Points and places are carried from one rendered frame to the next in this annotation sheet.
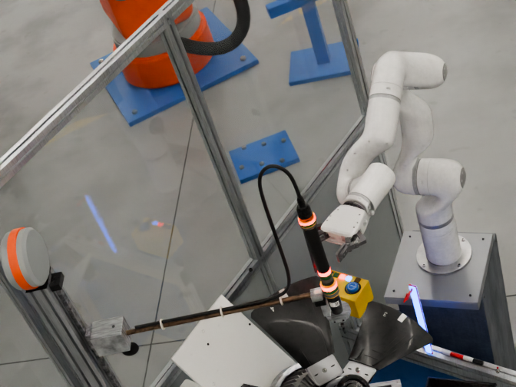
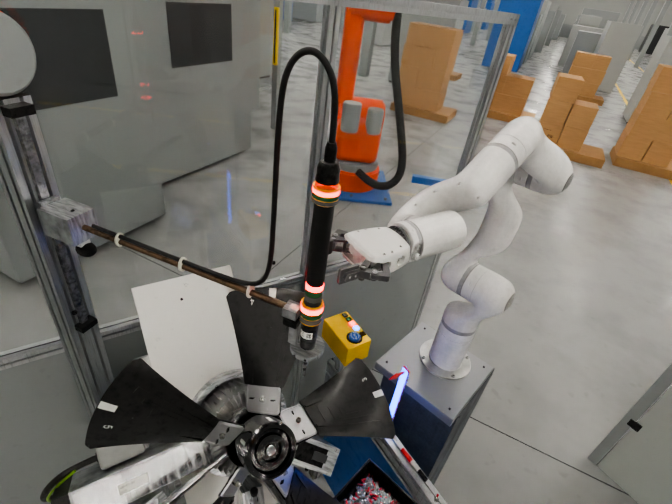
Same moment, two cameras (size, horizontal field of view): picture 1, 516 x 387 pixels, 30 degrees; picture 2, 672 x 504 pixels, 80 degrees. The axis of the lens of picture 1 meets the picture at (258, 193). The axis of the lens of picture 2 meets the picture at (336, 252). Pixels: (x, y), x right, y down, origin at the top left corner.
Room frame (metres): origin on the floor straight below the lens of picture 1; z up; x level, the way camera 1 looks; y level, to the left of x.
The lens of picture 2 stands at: (1.23, -0.18, 2.07)
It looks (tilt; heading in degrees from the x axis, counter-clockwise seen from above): 34 degrees down; 6
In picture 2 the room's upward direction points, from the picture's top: 9 degrees clockwise
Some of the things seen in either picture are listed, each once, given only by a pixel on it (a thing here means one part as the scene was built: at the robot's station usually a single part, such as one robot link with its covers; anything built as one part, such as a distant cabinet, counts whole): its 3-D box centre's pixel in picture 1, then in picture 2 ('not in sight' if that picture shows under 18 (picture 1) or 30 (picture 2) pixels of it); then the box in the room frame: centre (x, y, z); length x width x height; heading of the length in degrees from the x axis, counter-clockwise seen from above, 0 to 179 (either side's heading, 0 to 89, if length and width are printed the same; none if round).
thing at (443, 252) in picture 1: (439, 236); (451, 342); (2.31, -0.53, 1.06); 0.19 x 0.19 x 0.18
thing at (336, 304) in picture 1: (321, 261); (316, 269); (1.79, -0.09, 1.65); 0.04 x 0.04 x 0.46
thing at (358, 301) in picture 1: (344, 294); (345, 339); (2.25, -0.15, 1.02); 0.16 x 0.10 x 0.11; 43
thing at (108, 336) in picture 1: (109, 336); (67, 220); (1.92, 0.52, 1.54); 0.10 x 0.07 x 0.08; 78
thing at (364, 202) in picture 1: (358, 208); (403, 243); (1.92, -0.24, 1.66); 0.09 x 0.03 x 0.08; 43
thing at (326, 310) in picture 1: (330, 302); (304, 329); (1.79, -0.08, 1.50); 0.09 x 0.07 x 0.10; 78
